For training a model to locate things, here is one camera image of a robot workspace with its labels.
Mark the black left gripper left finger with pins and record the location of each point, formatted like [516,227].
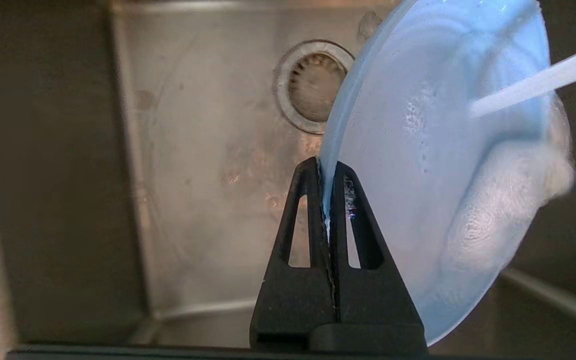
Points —
[293,305]

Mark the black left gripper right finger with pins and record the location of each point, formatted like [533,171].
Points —
[378,310]

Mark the blue plate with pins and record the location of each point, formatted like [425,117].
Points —
[418,150]

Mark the stainless steel sink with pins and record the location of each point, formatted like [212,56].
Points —
[208,175]

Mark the round metal drain strainer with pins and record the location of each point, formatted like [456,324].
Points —
[308,85]

